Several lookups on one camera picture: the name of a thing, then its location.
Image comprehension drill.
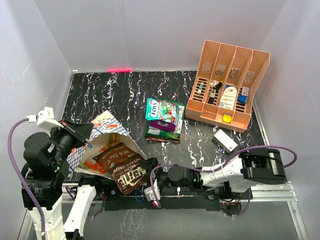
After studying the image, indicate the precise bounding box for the white green tube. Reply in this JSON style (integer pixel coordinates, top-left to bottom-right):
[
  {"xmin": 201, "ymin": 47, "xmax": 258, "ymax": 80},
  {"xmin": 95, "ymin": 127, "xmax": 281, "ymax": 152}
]
[{"xmin": 197, "ymin": 82, "xmax": 204, "ymax": 94}]

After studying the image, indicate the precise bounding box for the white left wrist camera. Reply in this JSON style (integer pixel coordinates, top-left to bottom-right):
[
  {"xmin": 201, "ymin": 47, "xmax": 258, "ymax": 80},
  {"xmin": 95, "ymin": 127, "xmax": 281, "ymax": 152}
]
[{"xmin": 26, "ymin": 107, "xmax": 64, "ymax": 131}]

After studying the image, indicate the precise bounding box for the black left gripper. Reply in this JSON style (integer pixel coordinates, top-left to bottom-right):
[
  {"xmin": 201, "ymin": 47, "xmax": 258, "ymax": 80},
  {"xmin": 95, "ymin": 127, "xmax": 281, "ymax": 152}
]
[{"xmin": 49, "ymin": 116, "xmax": 94, "ymax": 168}]

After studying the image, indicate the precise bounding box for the green snack bag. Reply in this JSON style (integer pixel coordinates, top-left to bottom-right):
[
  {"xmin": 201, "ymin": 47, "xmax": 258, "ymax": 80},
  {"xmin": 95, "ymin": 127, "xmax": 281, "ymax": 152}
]
[{"xmin": 145, "ymin": 100, "xmax": 186, "ymax": 140}]

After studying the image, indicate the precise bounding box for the aluminium base frame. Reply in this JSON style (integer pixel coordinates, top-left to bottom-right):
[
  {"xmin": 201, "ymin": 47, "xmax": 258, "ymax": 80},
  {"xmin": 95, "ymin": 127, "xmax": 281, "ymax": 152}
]
[{"xmin": 17, "ymin": 69, "xmax": 310, "ymax": 240}]

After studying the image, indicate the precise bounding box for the blue small box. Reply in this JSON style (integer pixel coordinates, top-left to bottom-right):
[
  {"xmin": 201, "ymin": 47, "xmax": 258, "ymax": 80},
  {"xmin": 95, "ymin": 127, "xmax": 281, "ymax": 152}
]
[{"xmin": 237, "ymin": 95, "xmax": 248, "ymax": 104}]

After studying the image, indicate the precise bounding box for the yellow sticky note block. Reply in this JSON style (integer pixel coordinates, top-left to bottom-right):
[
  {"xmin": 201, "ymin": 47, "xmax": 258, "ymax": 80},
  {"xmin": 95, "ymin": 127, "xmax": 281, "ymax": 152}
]
[{"xmin": 222, "ymin": 113, "xmax": 233, "ymax": 124}]

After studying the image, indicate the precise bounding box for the white labelled card pack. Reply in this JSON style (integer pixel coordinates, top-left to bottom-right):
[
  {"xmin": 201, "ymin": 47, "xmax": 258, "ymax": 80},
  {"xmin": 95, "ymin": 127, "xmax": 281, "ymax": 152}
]
[{"xmin": 219, "ymin": 86, "xmax": 238, "ymax": 110}]

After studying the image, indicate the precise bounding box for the teal Fox's candy bag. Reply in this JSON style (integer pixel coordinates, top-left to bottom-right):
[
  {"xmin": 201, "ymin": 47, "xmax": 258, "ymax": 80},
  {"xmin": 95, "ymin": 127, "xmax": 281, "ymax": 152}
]
[{"xmin": 145, "ymin": 98, "xmax": 179, "ymax": 125}]

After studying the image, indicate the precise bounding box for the blue checkered paper bag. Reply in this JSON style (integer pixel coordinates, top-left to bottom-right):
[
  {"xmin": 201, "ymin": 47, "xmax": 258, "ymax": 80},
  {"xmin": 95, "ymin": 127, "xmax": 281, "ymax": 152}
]
[{"xmin": 67, "ymin": 111, "xmax": 147, "ymax": 189}]

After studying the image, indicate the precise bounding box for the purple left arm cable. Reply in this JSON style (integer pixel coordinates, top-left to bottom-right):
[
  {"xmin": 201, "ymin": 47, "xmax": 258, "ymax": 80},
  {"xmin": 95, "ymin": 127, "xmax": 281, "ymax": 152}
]
[{"xmin": 7, "ymin": 116, "xmax": 47, "ymax": 238}]

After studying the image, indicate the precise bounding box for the purple snack packet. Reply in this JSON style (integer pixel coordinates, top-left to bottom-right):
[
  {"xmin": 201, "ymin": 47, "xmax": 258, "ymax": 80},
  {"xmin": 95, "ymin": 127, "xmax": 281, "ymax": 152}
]
[{"xmin": 149, "ymin": 120, "xmax": 176, "ymax": 132}]

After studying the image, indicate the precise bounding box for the yellow M&M's candy packet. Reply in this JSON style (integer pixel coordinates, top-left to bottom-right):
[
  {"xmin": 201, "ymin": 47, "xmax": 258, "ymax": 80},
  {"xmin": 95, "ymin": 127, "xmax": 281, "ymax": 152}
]
[{"xmin": 108, "ymin": 132, "xmax": 120, "ymax": 147}]

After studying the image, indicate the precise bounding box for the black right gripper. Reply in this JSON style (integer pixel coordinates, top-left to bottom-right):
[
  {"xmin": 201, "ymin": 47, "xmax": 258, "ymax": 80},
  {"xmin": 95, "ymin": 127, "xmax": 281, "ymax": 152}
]
[{"xmin": 139, "ymin": 157, "xmax": 189, "ymax": 189}]

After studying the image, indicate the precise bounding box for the white box with red logo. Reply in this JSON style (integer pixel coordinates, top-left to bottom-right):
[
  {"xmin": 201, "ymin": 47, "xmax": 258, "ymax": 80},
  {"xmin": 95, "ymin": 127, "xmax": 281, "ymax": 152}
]
[{"xmin": 213, "ymin": 129, "xmax": 238, "ymax": 154}]

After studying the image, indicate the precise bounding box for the brown chocolate snack bag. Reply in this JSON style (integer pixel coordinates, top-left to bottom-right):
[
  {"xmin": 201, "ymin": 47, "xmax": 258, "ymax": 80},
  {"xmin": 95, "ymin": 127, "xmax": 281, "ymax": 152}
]
[{"xmin": 93, "ymin": 142, "xmax": 148, "ymax": 195}]

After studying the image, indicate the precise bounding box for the black clip tool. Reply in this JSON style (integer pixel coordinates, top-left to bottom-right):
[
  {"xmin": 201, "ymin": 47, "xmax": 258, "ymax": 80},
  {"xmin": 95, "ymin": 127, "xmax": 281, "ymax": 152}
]
[{"xmin": 207, "ymin": 80, "xmax": 223, "ymax": 105}]

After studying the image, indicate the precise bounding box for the orange candy packet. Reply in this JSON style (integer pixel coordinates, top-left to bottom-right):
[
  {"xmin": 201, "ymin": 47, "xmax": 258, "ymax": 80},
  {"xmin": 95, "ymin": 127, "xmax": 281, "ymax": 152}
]
[{"xmin": 78, "ymin": 146, "xmax": 110, "ymax": 174}]

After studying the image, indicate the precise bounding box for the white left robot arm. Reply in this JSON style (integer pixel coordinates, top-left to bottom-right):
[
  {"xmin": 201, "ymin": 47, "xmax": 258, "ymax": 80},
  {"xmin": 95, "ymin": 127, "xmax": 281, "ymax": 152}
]
[{"xmin": 21, "ymin": 119, "xmax": 104, "ymax": 240}]

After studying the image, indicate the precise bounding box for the pink tape strip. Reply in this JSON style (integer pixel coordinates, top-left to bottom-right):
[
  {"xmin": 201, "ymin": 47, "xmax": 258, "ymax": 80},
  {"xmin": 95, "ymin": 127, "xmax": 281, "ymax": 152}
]
[{"xmin": 107, "ymin": 67, "xmax": 132, "ymax": 73}]

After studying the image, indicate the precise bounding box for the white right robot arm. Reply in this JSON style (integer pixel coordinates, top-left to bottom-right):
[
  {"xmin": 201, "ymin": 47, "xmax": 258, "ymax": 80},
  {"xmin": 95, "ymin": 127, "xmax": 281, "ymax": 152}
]
[{"xmin": 143, "ymin": 146, "xmax": 288, "ymax": 201}]

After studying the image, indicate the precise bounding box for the pink desk organizer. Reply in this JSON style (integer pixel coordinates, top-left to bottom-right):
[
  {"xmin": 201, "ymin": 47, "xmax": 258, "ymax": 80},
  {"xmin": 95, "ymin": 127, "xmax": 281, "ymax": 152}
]
[{"xmin": 185, "ymin": 40, "xmax": 270, "ymax": 133}]

